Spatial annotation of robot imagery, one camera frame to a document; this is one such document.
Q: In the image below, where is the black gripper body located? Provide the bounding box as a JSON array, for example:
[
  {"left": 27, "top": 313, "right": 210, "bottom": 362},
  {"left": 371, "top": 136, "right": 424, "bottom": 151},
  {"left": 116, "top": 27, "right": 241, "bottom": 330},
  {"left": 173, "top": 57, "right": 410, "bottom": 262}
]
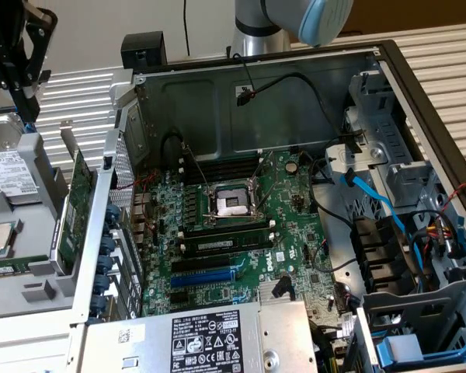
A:
[{"left": 0, "top": 0, "right": 27, "bottom": 93}]

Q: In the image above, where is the silver hard disk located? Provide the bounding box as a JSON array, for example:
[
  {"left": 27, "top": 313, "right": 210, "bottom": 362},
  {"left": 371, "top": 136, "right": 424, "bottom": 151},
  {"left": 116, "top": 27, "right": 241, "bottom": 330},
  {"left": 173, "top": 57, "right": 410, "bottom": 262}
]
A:
[{"left": 0, "top": 111, "right": 40, "bottom": 204}]

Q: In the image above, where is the green graphics card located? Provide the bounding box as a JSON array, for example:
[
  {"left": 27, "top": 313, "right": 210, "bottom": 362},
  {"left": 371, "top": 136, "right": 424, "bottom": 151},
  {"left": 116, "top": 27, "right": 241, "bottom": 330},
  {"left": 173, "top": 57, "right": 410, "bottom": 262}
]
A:
[{"left": 48, "top": 120, "right": 99, "bottom": 277}]

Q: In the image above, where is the grey plastic parts rack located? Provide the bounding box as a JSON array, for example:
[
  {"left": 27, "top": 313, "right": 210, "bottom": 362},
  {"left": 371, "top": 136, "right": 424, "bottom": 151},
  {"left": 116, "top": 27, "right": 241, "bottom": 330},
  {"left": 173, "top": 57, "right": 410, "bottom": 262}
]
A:
[{"left": 0, "top": 131, "right": 100, "bottom": 321}]

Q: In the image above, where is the black box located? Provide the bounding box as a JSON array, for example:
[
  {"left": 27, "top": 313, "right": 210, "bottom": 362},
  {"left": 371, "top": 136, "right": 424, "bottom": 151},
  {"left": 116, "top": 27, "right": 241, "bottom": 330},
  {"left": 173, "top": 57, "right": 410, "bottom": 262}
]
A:
[{"left": 120, "top": 31, "right": 169, "bottom": 71}]

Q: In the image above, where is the green RAM stick without label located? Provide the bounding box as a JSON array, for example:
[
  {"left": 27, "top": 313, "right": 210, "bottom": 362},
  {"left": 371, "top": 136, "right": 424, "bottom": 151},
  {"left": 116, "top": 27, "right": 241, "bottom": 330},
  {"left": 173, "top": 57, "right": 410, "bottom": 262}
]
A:
[{"left": 0, "top": 253, "right": 50, "bottom": 277}]

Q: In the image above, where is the open grey PC case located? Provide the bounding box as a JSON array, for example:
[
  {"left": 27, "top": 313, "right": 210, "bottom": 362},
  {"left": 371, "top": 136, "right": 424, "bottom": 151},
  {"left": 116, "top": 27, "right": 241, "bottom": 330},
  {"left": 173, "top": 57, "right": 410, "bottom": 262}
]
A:
[{"left": 71, "top": 37, "right": 466, "bottom": 373}]

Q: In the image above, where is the thin metal locking lever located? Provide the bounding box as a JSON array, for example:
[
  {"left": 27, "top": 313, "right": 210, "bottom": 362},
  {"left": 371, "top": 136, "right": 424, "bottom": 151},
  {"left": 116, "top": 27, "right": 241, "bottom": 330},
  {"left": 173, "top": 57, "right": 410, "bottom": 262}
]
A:
[
  {"left": 252, "top": 150, "right": 275, "bottom": 184},
  {"left": 181, "top": 144, "right": 212, "bottom": 193}
]

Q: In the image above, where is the black RAM slot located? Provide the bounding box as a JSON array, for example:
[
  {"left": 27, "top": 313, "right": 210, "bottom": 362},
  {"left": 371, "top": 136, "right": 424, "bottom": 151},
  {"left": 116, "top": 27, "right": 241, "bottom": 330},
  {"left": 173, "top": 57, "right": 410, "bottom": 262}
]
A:
[
  {"left": 177, "top": 218, "right": 277, "bottom": 239},
  {"left": 177, "top": 155, "right": 264, "bottom": 183}
]

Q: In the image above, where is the long black expansion slot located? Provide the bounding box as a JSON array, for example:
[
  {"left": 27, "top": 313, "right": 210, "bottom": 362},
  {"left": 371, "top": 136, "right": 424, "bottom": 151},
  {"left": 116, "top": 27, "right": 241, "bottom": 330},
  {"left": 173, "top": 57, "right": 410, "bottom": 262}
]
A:
[{"left": 170, "top": 255, "right": 231, "bottom": 274}]

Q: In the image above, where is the green RAM stick, white label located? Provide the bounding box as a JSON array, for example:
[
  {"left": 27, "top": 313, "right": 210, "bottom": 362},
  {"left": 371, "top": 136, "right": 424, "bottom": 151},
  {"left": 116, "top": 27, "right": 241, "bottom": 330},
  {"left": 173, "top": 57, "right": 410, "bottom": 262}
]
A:
[{"left": 183, "top": 235, "right": 275, "bottom": 254}]

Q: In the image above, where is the blue expansion slot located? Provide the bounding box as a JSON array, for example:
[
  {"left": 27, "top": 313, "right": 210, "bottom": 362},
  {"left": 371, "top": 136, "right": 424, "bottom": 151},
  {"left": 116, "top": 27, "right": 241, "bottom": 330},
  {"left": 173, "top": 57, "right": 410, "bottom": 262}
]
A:
[{"left": 169, "top": 269, "right": 235, "bottom": 289}]

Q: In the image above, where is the silver power supply with label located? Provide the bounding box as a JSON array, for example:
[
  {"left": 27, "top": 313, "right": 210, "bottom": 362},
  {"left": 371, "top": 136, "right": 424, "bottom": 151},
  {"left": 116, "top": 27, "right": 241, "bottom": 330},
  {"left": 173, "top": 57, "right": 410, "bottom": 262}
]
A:
[{"left": 80, "top": 298, "right": 318, "bottom": 373}]

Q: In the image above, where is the green Dell motherboard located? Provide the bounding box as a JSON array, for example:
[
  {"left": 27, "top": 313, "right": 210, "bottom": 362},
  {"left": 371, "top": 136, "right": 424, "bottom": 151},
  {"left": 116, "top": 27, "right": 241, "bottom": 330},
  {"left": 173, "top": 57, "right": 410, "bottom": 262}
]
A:
[{"left": 133, "top": 148, "right": 359, "bottom": 373}]

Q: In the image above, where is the silver finned chipset heatsink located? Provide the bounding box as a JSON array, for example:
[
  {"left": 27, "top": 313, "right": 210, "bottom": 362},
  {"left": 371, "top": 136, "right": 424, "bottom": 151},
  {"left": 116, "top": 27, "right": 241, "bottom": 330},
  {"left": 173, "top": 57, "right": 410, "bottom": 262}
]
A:
[{"left": 258, "top": 278, "right": 297, "bottom": 305}]

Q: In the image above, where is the grey metal disk bay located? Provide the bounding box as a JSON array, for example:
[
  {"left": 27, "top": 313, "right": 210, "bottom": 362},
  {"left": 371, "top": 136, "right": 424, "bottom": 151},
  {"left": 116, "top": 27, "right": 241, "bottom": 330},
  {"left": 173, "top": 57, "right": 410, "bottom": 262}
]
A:
[{"left": 324, "top": 68, "right": 434, "bottom": 218}]

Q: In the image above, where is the blue plastic drive caddy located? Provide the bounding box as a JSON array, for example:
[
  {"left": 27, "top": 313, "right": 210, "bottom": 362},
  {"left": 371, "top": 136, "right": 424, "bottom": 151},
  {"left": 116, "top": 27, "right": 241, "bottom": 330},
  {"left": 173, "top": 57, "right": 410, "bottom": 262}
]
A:
[{"left": 374, "top": 333, "right": 466, "bottom": 368}]

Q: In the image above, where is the grey perforated drive cage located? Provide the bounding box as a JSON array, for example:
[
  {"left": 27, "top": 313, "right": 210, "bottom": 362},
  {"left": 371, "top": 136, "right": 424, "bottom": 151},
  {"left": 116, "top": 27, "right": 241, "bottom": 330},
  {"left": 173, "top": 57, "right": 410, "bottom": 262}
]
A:
[{"left": 351, "top": 277, "right": 466, "bottom": 373}]

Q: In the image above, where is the thin red wire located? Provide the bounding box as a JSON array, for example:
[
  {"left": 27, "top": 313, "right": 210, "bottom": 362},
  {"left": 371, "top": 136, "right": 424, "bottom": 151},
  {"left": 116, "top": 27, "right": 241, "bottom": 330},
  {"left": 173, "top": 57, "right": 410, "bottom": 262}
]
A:
[{"left": 110, "top": 169, "right": 158, "bottom": 192}]

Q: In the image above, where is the thin black hanging cable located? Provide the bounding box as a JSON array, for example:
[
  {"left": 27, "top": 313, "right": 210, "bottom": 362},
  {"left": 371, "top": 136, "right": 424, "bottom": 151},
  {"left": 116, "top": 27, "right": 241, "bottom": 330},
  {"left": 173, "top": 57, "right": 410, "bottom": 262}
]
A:
[{"left": 183, "top": 0, "right": 192, "bottom": 59}]

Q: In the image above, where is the CPU socket with metal frame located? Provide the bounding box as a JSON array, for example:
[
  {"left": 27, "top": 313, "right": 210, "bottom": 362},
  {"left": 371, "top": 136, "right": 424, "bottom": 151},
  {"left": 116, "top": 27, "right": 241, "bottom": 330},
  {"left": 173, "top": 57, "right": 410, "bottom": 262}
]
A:
[{"left": 203, "top": 180, "right": 268, "bottom": 227}]

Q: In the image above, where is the black wire with plug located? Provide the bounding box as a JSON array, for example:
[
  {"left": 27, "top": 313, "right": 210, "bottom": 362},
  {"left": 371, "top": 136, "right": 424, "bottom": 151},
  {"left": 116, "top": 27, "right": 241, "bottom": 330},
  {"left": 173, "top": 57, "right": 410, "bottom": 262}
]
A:
[{"left": 231, "top": 52, "right": 364, "bottom": 153}]

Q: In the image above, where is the blue flat SATA wire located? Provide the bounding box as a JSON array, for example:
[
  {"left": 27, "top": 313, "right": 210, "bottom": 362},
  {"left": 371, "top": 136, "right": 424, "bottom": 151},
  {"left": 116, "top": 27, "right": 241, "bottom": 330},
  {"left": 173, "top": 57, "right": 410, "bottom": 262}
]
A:
[{"left": 339, "top": 169, "right": 425, "bottom": 274}]

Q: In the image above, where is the coloured power wire bundle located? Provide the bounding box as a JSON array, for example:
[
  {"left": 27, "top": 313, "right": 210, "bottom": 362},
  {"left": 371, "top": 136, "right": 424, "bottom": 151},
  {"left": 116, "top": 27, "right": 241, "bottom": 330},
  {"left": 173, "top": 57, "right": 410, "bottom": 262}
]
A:
[{"left": 425, "top": 219, "right": 454, "bottom": 259}]

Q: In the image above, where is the red and black twisted wire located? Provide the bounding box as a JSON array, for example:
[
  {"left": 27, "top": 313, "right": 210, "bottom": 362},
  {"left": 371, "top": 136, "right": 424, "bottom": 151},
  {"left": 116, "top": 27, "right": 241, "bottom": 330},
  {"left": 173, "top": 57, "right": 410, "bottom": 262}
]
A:
[{"left": 436, "top": 173, "right": 466, "bottom": 217}]

